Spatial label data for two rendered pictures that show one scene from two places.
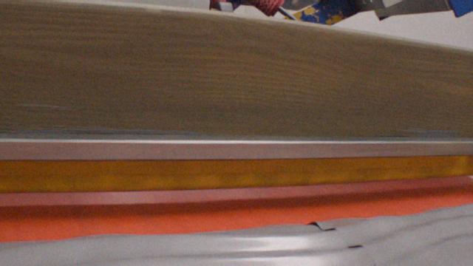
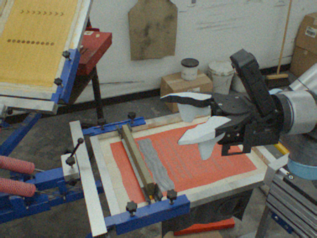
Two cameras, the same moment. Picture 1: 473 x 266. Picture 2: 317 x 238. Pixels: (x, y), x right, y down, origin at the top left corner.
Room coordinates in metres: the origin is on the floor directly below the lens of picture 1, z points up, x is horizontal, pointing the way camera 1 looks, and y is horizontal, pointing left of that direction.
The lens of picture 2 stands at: (0.10, 0.94, 1.96)
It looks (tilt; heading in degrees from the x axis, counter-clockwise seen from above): 37 degrees down; 277
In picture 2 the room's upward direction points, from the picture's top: straight up
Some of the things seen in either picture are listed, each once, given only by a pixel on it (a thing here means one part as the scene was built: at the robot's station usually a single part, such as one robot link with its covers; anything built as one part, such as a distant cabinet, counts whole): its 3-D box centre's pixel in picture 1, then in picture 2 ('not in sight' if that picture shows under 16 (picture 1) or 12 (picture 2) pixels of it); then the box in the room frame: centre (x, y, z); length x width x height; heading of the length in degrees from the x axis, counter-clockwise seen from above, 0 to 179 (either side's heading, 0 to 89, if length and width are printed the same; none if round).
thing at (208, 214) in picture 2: not in sight; (204, 203); (-0.01, 0.02, 0.79); 0.46 x 0.09 x 0.33; 27
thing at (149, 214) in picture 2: not in sight; (152, 212); (0.21, 0.24, 0.97); 0.30 x 0.05 x 0.07; 27
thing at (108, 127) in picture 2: not in sight; (117, 129); (0.46, -0.26, 0.97); 0.30 x 0.05 x 0.07; 27
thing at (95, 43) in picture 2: not in sight; (72, 49); (0.98, -1.06, 1.06); 0.61 x 0.46 x 0.12; 87
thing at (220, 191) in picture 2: not in sight; (180, 153); (0.12, -0.12, 0.97); 0.79 x 0.58 x 0.04; 27
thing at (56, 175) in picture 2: not in sight; (58, 176); (0.62, 0.14, 1.02); 0.17 x 0.06 x 0.05; 27
